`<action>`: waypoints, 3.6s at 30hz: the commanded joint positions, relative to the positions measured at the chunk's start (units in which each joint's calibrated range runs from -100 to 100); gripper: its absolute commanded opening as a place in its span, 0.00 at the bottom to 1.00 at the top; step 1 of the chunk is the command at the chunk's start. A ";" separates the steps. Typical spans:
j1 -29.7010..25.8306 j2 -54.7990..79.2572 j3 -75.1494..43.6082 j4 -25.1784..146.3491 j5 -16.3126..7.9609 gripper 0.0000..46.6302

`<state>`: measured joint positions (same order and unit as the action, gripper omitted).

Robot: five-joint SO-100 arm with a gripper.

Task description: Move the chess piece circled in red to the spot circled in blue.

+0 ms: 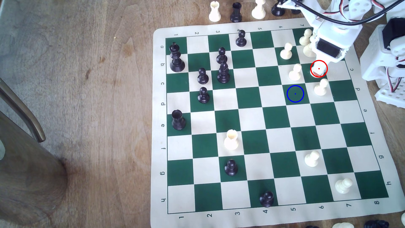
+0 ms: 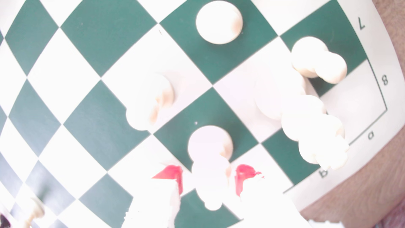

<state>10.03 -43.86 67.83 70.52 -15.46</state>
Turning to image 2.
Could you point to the white chess pawn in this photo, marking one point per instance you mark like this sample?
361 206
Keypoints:
34 210
148 101
208 145
219 22
318 60

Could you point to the green white chess mat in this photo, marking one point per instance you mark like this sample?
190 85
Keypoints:
205 107

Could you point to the white chess king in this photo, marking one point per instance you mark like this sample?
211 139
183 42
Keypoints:
303 120

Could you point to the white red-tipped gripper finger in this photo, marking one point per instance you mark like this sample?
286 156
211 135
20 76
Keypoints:
262 205
158 202

